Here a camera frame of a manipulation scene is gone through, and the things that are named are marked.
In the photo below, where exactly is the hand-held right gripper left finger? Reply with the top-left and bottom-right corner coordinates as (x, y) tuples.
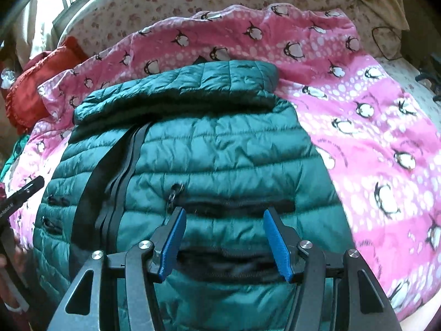
(46, 207), (188, 331)

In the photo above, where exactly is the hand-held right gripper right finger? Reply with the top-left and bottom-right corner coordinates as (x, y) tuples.
(263, 208), (397, 331)

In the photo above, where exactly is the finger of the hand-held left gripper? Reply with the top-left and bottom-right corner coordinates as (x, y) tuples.
(6, 175), (46, 208)

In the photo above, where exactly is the green quilted puffer jacket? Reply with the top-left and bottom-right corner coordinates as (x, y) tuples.
(33, 59), (352, 331)

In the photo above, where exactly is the person's left hand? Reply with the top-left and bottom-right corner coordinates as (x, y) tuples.
(0, 237), (27, 274)

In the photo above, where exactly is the green cloth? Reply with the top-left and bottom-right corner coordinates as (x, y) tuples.
(0, 134), (31, 180)

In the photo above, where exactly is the red ruffled cushion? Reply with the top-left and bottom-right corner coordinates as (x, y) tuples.
(5, 36), (88, 135)

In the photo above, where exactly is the clear crumpled plastic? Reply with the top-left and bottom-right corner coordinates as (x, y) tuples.
(0, 69), (16, 89)

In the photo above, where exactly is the pink penguin print blanket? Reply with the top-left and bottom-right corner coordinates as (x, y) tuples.
(7, 3), (441, 321)

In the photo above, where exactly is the cream curtain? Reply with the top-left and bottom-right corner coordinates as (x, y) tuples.
(15, 0), (66, 63)

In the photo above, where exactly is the black object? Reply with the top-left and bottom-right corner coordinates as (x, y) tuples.
(415, 55), (441, 101)

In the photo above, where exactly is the black cable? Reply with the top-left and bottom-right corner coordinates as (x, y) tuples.
(371, 26), (404, 61)

